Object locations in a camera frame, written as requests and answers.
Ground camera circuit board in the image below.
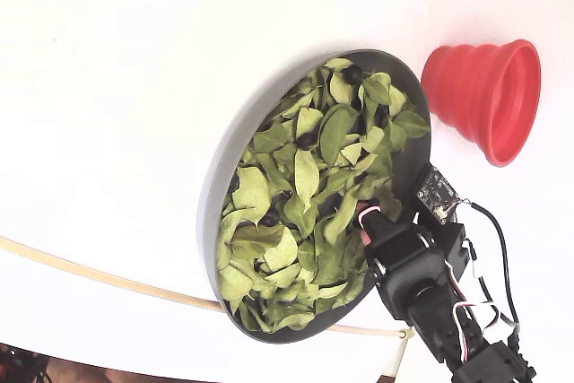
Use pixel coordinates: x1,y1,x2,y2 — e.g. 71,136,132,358
416,166,465,225

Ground dark grey round bowl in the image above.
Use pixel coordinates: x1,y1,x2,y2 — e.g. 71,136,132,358
196,48,432,345

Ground dark blueberry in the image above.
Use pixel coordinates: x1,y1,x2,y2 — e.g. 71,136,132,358
342,64,363,85
259,207,283,229

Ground black cable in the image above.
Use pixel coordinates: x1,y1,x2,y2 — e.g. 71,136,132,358
465,201,522,330
477,274,517,326

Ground pile of green leaves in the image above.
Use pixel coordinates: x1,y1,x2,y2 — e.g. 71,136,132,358
215,57,431,334

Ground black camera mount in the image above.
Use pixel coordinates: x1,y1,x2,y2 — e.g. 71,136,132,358
414,212,472,276

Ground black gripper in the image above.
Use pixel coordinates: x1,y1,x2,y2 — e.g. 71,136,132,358
356,201,445,283

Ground red collapsible silicone cup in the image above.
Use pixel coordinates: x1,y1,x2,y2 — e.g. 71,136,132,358
421,38,543,168

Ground long wooden dowel stick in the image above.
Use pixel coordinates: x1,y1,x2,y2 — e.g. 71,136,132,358
0,235,414,339

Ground red white black wire bundle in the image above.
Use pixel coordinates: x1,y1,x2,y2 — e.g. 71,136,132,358
450,265,512,361

